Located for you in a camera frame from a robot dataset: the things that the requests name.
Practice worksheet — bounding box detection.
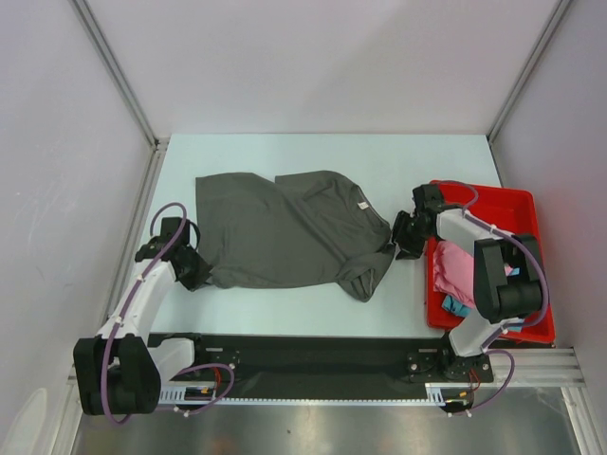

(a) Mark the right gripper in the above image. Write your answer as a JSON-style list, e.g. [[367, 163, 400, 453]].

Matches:
[[382, 209, 432, 260]]

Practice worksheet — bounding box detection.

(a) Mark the dark grey t shirt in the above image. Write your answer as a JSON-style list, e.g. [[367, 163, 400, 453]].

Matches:
[[195, 171, 395, 302]]

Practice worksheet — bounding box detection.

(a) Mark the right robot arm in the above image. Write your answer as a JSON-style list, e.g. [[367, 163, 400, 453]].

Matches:
[[392, 183, 549, 382]]

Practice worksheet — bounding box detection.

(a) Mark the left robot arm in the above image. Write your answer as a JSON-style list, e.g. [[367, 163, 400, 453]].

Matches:
[[73, 217, 212, 417]]

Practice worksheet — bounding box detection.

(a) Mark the pink t shirt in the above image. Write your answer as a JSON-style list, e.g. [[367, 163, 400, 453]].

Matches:
[[433, 240, 521, 307]]

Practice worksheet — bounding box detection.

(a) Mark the blue t shirt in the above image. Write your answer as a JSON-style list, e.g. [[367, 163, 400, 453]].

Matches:
[[443, 267, 527, 331]]

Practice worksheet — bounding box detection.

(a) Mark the red plastic bin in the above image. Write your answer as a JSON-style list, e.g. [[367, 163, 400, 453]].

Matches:
[[425, 183, 556, 344]]

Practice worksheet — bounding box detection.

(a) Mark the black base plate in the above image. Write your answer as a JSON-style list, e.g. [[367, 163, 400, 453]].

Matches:
[[149, 331, 494, 400]]

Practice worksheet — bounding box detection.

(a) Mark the left cable duct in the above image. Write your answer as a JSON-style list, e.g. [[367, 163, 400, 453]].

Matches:
[[158, 385, 220, 407]]

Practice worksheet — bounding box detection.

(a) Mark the cable duct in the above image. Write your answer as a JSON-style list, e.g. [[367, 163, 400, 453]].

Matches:
[[425, 382, 480, 407], [158, 385, 220, 407]]

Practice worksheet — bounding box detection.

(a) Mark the left aluminium corner post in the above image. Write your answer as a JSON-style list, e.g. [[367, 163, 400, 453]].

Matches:
[[68, 0, 168, 151]]

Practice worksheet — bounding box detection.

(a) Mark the aluminium corner post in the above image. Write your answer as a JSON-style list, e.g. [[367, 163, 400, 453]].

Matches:
[[68, 0, 168, 151], [486, 0, 576, 147]]

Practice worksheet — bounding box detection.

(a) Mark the right cable duct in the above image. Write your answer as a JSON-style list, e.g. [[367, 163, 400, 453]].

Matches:
[[425, 382, 480, 407]]

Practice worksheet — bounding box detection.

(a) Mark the right aluminium corner post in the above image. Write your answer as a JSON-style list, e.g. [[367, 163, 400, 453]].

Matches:
[[486, 0, 576, 147]]

